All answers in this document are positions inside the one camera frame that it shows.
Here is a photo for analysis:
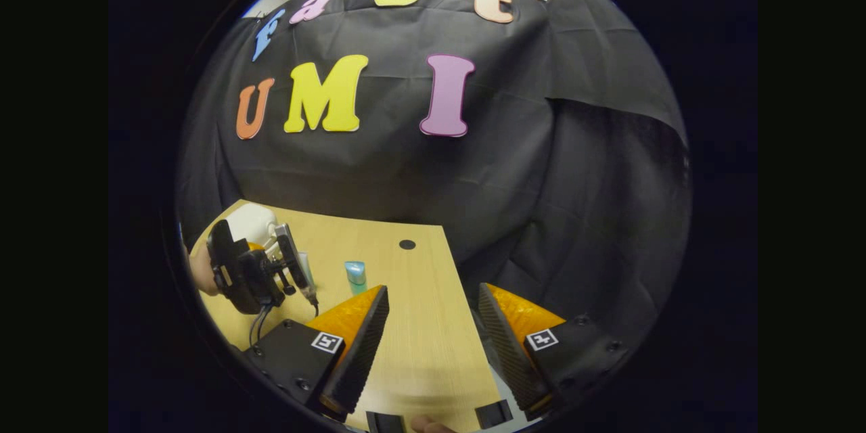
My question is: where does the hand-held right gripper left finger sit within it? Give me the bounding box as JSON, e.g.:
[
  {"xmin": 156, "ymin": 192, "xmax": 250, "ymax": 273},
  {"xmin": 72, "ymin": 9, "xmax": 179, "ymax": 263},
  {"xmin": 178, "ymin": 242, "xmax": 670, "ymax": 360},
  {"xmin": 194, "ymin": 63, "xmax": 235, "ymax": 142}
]
[{"xmin": 242, "ymin": 284, "xmax": 390, "ymax": 424}]

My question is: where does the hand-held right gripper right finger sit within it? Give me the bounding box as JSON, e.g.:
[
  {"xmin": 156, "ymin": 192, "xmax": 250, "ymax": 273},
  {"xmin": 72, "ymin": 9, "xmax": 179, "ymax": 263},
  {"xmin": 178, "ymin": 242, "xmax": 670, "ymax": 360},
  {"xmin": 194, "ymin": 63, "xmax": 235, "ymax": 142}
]
[{"xmin": 472, "ymin": 282, "xmax": 633, "ymax": 424}]

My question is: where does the white suitcase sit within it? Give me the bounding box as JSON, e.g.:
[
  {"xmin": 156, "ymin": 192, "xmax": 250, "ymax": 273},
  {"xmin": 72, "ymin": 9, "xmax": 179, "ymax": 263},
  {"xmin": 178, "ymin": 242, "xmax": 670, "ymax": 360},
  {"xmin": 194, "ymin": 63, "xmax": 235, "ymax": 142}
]
[{"xmin": 223, "ymin": 203, "xmax": 279, "ymax": 249}]

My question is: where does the teal tube with blue cap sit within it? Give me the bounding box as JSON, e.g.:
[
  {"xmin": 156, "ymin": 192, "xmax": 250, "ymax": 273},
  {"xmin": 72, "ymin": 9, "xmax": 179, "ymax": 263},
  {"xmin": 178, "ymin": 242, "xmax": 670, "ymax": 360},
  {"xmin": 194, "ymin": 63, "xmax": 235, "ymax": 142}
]
[{"xmin": 344, "ymin": 260, "xmax": 368, "ymax": 296}]

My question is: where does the black rectangular object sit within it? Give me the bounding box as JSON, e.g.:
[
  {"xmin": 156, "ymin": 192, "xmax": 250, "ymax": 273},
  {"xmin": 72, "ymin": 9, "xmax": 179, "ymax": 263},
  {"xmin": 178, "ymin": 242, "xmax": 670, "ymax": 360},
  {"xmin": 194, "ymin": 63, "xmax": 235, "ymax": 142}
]
[
  {"xmin": 475, "ymin": 401, "xmax": 514, "ymax": 429},
  {"xmin": 366, "ymin": 411, "xmax": 407, "ymax": 433}
]

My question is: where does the black backdrop cloth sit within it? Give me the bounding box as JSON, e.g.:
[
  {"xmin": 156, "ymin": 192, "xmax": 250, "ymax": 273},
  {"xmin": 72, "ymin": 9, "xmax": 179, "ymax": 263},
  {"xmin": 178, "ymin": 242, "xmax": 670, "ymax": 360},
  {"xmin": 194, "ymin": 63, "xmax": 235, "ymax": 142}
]
[{"xmin": 177, "ymin": 0, "xmax": 691, "ymax": 352}]

